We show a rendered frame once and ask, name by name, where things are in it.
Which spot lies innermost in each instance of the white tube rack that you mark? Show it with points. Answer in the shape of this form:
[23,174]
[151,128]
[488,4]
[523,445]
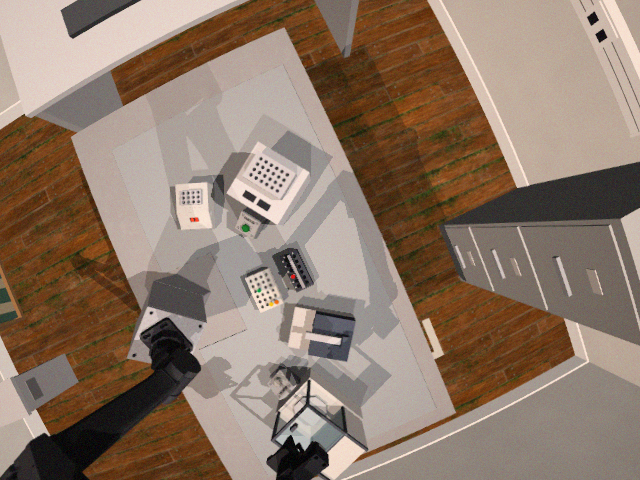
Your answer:
[263,304]

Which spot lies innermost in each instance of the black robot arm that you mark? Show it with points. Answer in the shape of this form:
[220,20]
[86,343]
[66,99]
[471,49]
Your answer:
[64,456]

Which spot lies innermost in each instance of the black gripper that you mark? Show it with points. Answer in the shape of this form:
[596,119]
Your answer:
[273,461]

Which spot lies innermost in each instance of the cream block with round holes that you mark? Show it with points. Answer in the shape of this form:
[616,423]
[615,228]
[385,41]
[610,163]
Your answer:
[194,213]

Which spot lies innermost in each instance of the grey flat mat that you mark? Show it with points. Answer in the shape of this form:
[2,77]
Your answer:
[210,142]

